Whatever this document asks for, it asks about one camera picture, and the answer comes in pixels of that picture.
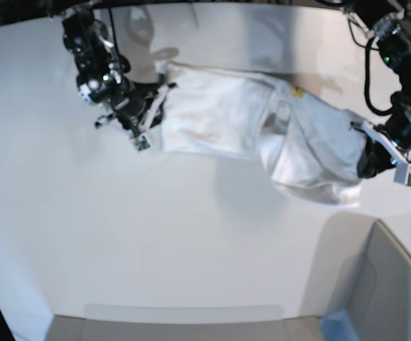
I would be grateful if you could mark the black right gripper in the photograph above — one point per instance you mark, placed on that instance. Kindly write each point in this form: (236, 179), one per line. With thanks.
(131, 101)

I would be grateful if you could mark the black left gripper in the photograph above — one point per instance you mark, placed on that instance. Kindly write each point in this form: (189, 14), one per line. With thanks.
(373, 159)

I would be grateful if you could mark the white printed t-shirt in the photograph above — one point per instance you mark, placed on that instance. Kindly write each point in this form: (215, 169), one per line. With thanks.
(305, 145)

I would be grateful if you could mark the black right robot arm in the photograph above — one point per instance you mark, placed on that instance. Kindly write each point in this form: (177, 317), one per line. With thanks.
(101, 74)

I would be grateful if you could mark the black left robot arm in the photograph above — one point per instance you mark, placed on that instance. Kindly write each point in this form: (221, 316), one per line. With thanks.
(390, 33)

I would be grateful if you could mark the grey cardboard box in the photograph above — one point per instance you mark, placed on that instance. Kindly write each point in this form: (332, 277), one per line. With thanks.
(359, 284)

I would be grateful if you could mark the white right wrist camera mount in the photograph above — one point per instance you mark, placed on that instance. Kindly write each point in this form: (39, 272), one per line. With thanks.
(140, 140)

